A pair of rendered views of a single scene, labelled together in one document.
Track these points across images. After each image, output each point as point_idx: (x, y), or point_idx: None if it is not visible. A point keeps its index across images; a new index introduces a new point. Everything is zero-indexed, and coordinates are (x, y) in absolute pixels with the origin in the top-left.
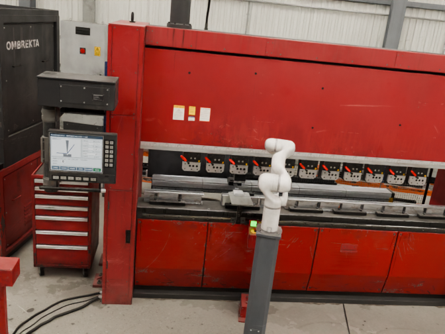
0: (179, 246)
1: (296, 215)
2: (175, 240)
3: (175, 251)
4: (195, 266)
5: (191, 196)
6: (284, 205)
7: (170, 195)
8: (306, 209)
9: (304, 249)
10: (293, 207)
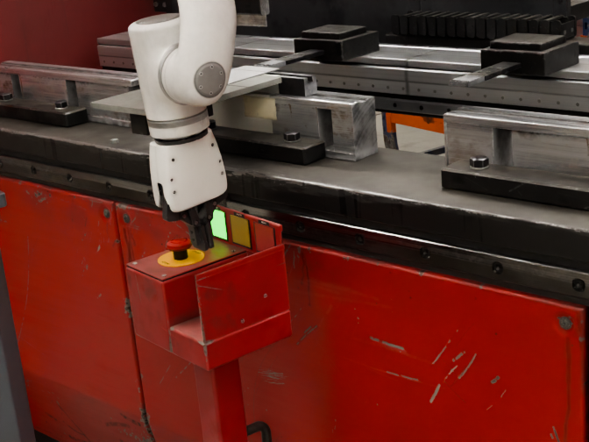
0: (60, 295)
1: (439, 208)
2: (47, 270)
3: (56, 316)
4: (121, 398)
5: (100, 90)
6: (184, 95)
7: (48, 86)
8: (530, 183)
9: (521, 437)
10: (469, 167)
